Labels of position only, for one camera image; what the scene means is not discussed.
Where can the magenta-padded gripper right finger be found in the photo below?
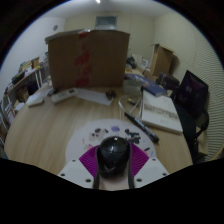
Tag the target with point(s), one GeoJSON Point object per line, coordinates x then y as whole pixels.
{"type": "Point", "coordinates": [151, 170]}

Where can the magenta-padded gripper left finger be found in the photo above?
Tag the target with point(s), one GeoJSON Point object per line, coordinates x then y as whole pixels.
{"type": "Point", "coordinates": [75, 171]}

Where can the black computer mouse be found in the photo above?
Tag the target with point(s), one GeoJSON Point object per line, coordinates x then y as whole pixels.
{"type": "Point", "coordinates": [113, 155]}

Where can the round white printed mouse pad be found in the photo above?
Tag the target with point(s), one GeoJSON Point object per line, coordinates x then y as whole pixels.
{"type": "Point", "coordinates": [81, 138]}

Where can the long black pen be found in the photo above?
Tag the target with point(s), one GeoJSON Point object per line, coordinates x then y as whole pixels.
{"type": "Point", "coordinates": [141, 126]}

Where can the black office chair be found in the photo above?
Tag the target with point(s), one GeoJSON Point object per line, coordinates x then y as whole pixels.
{"type": "Point", "coordinates": [193, 133]}

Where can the white book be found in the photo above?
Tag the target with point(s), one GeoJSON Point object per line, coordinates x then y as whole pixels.
{"type": "Point", "coordinates": [160, 111]}

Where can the plain white paper sheet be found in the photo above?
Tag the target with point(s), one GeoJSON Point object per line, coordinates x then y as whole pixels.
{"type": "Point", "coordinates": [95, 96]}

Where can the blue book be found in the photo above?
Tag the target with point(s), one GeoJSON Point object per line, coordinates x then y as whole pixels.
{"type": "Point", "coordinates": [151, 87]}

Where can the clear plastic container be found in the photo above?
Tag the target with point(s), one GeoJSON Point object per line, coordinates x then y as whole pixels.
{"type": "Point", "coordinates": [131, 88]}

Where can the small black clip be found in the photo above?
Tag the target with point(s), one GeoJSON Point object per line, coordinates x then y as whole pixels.
{"type": "Point", "coordinates": [111, 94]}

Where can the black flat screen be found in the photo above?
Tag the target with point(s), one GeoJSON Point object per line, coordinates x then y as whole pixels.
{"type": "Point", "coordinates": [191, 91]}

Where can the shelf unit with books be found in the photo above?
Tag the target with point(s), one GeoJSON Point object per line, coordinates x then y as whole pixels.
{"type": "Point", "coordinates": [5, 115]}

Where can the wooden side desk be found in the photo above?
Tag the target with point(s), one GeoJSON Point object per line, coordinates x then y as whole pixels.
{"type": "Point", "coordinates": [25, 78]}

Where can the tall narrow cardboard box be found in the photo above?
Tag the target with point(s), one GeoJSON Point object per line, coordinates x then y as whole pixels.
{"type": "Point", "coordinates": [162, 60]}

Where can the large brown cardboard box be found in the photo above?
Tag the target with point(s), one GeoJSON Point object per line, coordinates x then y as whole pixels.
{"type": "Point", "coordinates": [103, 60]}

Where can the ceiling light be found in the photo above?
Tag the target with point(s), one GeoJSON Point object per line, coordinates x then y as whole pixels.
{"type": "Point", "coordinates": [98, 1]}

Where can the high wall window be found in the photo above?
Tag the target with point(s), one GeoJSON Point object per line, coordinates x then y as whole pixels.
{"type": "Point", "coordinates": [106, 22]}

